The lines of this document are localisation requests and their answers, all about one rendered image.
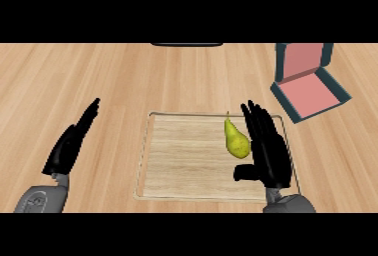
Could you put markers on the dark flat object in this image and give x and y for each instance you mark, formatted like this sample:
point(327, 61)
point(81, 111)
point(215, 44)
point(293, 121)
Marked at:
point(186, 44)

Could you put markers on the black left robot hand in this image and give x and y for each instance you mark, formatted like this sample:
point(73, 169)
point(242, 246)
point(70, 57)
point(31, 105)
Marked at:
point(67, 146)

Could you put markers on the teal and pink open box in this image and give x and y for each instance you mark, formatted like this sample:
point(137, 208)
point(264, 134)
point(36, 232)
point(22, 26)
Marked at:
point(307, 85)

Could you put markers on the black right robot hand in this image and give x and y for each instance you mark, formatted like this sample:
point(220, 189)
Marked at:
point(267, 150)

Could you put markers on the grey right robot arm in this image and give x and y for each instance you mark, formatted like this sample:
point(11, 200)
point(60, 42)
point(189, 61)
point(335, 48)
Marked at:
point(286, 201)

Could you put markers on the yellow-green pear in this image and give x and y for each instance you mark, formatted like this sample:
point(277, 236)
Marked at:
point(236, 141)

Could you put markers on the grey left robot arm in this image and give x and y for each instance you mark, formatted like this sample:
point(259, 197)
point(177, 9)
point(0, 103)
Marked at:
point(42, 196)

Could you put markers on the pale wooden tray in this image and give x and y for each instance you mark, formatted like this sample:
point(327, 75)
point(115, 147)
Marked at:
point(196, 156)

